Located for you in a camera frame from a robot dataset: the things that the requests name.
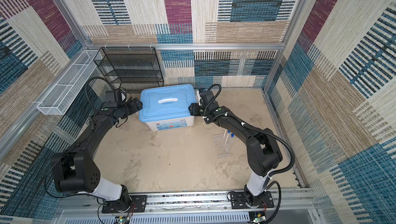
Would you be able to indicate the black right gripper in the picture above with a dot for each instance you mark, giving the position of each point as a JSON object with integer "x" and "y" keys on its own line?
{"x": 194, "y": 110}

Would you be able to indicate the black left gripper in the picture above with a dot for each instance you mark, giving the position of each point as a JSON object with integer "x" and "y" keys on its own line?
{"x": 134, "y": 108}

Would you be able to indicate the blue plastic lid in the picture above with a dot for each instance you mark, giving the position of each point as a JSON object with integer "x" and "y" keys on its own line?
{"x": 166, "y": 103}

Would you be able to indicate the white plastic bin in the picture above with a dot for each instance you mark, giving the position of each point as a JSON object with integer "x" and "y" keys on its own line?
{"x": 171, "y": 123}

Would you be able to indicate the blue capped test tube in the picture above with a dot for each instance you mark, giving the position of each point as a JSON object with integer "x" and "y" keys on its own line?
{"x": 227, "y": 136}
{"x": 232, "y": 135}

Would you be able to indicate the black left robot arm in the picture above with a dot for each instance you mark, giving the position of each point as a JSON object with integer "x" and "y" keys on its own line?
{"x": 74, "y": 171}

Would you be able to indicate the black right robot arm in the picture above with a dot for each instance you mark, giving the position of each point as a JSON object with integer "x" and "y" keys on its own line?
{"x": 267, "y": 154}

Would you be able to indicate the black wire mesh shelf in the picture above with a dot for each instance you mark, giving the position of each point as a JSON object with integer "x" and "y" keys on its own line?
{"x": 132, "y": 68}

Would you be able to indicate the white wire mesh basket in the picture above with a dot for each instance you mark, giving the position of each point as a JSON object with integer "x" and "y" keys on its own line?
{"x": 58, "y": 100}

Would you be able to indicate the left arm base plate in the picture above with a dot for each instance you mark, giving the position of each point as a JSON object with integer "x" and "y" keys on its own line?
{"x": 135, "y": 204}

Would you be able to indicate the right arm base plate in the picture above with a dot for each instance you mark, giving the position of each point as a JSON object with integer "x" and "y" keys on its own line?
{"x": 244, "y": 200}

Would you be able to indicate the aluminium mounting rail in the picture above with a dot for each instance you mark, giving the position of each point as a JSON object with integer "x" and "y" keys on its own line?
{"x": 182, "y": 203}

